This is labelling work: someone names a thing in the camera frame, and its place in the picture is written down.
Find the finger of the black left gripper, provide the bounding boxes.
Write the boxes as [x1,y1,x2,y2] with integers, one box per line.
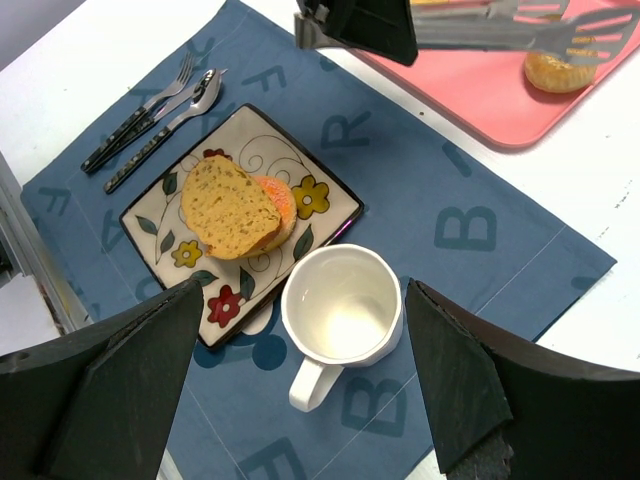
[296,0,418,66]

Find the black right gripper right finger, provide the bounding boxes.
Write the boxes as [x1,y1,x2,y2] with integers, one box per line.
[406,280,639,479]

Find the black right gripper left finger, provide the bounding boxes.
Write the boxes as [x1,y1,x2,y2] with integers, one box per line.
[1,280,204,479]

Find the round golden bun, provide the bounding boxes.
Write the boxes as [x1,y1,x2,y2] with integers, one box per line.
[523,53,597,94]

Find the metal serving tongs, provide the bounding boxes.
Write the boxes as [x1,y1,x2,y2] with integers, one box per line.
[292,0,640,66]

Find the orange sugared donut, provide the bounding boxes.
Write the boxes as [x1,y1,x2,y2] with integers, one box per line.
[248,176,297,256]

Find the pink plastic tray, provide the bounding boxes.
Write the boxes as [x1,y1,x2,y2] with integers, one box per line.
[354,31,639,149]

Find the white ceramic mug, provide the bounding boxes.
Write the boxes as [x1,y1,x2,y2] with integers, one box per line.
[281,244,403,412]

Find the blue letter placemat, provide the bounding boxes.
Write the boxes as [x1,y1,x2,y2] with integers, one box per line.
[22,1,614,479]

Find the square floral ceramic plate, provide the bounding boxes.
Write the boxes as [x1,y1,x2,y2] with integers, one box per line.
[121,105,363,348]

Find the aluminium table edge rail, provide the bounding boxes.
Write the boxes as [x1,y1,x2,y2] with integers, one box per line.
[1,156,92,334]

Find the spoon with patterned handle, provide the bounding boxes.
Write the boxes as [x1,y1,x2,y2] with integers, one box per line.
[103,69,224,195]

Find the fork with patterned handle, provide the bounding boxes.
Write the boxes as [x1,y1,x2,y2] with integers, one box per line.
[80,52,195,173]

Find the knife with patterned handle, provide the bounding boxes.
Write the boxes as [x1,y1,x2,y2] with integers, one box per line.
[85,82,199,173]

